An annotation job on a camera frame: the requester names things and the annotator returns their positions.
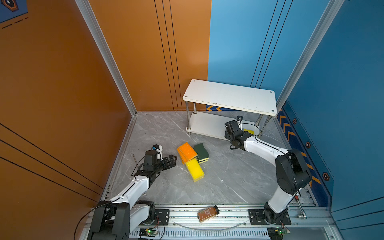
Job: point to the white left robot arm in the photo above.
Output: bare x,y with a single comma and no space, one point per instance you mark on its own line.
114,219

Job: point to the middle orange scrub sponge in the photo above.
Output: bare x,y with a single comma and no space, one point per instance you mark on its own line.
183,157

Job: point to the aluminium corner post right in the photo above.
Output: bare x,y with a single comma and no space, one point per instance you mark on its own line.
319,32

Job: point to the left green circuit board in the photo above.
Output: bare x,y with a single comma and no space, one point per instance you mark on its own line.
148,233

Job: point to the green scouring sponge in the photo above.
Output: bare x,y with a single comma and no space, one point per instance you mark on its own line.
202,153

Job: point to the white two-tier metal shelf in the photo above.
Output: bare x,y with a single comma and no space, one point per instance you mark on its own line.
246,99

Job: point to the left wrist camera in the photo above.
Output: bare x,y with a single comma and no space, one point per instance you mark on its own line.
159,149

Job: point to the large yellow coarse sponge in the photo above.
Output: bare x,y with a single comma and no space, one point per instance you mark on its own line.
195,169

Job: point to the aluminium corner post left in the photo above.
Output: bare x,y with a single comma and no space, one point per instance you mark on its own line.
101,42

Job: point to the aluminium corner post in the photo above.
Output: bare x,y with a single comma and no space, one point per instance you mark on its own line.
319,32
101,42

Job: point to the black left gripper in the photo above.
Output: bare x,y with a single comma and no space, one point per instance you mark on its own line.
172,163

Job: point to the right green circuit board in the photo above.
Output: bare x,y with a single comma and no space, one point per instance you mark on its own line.
278,234

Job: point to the brown spice jar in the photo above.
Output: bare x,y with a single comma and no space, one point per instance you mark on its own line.
208,213

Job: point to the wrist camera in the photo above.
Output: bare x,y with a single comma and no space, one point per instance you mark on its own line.
159,149
239,118

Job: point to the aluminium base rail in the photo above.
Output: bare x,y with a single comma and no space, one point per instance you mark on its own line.
234,222

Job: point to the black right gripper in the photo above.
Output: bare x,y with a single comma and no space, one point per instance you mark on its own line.
226,134

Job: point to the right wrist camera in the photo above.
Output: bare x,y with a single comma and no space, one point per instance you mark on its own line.
239,118

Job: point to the top orange scrub sponge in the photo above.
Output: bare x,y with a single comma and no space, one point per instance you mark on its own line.
188,151

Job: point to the orange scrub sponge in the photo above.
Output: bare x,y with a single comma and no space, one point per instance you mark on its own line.
188,151
183,157

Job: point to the red handled ratchet wrench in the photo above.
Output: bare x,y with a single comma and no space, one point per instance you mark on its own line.
302,214

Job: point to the green circuit board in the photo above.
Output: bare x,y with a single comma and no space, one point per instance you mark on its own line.
148,233
278,234

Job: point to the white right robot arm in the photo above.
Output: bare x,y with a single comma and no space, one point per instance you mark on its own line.
292,172

